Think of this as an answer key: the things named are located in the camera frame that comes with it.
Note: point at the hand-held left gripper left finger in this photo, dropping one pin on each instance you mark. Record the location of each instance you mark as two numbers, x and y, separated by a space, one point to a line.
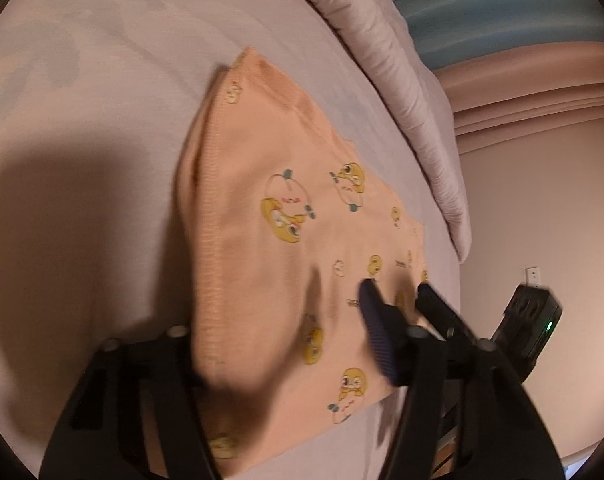
131 355

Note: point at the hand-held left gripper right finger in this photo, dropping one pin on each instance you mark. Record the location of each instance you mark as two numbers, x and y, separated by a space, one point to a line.
377 330

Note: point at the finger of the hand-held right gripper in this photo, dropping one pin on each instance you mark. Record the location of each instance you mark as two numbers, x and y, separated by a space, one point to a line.
439 310

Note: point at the orange cartoon print shirt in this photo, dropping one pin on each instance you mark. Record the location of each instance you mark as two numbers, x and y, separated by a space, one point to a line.
262 260

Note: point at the grey quilt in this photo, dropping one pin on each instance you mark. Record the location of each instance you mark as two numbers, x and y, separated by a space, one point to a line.
382 85

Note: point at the bed with pale sheet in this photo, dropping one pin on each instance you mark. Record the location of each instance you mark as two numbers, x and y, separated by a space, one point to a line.
106 85

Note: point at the white wall socket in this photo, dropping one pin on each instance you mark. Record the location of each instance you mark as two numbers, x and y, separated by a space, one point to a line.
533 276

